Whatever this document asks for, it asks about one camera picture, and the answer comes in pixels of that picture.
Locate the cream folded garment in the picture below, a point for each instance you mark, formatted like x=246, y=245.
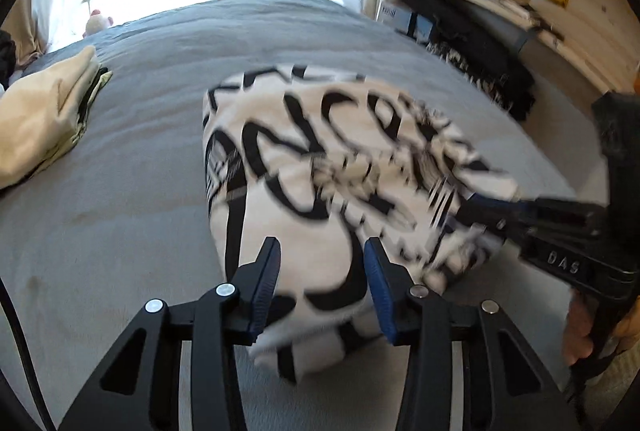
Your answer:
x=40, y=121

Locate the white black graffiti print jacket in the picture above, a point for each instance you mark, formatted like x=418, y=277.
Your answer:
x=300, y=161

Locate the wooden shelf unit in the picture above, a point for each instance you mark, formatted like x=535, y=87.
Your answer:
x=600, y=36

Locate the black white patterned cloth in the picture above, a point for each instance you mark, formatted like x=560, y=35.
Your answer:
x=475, y=76

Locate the grey bed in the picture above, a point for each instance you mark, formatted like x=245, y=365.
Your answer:
x=125, y=211

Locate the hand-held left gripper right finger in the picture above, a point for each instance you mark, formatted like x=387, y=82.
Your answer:
x=380, y=291

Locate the beige curtain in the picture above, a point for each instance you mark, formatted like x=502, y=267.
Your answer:
x=25, y=21

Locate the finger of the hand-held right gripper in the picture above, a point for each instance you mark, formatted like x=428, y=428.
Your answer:
x=500, y=204
x=500, y=225

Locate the blue white box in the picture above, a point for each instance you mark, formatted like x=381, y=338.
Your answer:
x=400, y=22

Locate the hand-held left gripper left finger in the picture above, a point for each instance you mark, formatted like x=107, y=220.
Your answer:
x=265, y=281

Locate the person's right hand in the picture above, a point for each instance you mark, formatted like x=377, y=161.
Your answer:
x=579, y=326

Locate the small plush toy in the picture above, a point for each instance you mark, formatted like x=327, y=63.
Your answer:
x=97, y=22

